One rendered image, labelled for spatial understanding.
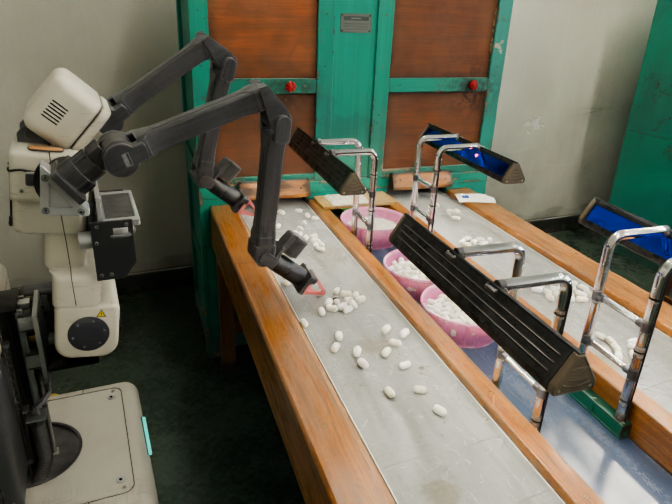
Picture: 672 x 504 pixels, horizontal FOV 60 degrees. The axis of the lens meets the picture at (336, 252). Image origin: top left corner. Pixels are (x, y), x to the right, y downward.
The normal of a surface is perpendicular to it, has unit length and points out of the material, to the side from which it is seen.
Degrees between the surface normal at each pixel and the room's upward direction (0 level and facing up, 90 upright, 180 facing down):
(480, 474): 0
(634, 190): 90
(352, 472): 0
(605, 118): 90
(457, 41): 90
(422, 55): 90
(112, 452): 0
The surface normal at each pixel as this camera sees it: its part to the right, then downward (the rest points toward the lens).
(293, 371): 0.04, -0.91
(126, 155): 0.45, 0.47
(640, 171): -0.92, 0.13
